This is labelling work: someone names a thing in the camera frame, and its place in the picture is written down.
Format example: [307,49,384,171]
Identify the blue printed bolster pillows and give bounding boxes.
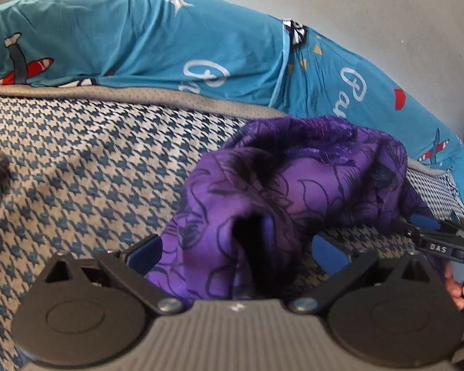
[0,0,464,209]

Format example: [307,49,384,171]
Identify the purple floral top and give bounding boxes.
[145,116,436,302]

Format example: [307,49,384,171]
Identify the person's right hand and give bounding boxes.
[444,263,464,312]

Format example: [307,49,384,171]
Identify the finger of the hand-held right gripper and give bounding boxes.
[392,216,441,242]

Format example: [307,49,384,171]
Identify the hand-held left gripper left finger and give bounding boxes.
[42,234,186,315]

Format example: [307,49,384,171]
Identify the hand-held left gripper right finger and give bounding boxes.
[288,234,445,313]

